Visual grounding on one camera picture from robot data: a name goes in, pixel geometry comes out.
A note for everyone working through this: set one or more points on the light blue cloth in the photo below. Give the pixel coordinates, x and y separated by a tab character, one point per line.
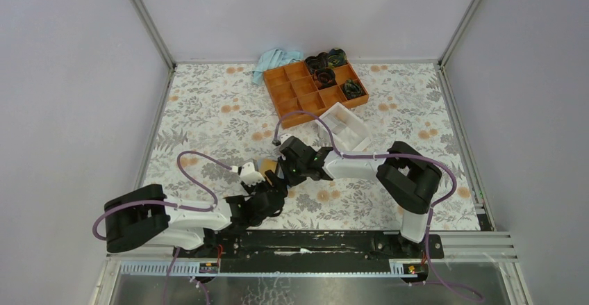
271	60

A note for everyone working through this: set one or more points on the dark rolled band middle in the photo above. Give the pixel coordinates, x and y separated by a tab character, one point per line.
324	78

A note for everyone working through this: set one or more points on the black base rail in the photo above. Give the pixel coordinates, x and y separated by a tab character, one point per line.
313	252

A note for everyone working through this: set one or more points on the orange compartment tray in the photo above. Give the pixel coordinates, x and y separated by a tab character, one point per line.
294	93

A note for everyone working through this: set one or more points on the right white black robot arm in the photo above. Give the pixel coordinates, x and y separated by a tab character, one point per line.
409	179

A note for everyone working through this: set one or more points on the dark rolled band top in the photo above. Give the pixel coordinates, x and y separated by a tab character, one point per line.
314	63

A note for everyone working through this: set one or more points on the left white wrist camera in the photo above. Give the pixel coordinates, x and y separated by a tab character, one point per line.
250	174

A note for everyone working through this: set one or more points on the dark rolled band right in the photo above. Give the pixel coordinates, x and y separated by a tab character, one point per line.
352	89

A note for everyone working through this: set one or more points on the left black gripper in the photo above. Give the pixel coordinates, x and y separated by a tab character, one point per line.
277	184

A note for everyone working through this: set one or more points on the dark rolled band corner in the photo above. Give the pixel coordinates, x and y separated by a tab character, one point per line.
336	58

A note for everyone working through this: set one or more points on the white card box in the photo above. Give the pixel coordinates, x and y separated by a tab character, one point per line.
349	132

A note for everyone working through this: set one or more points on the dark rolled band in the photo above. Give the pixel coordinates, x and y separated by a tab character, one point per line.
324	78
352	89
314	63

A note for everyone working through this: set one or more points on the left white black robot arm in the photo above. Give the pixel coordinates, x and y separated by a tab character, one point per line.
148	217

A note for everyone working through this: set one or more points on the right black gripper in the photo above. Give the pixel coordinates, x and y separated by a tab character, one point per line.
292	181

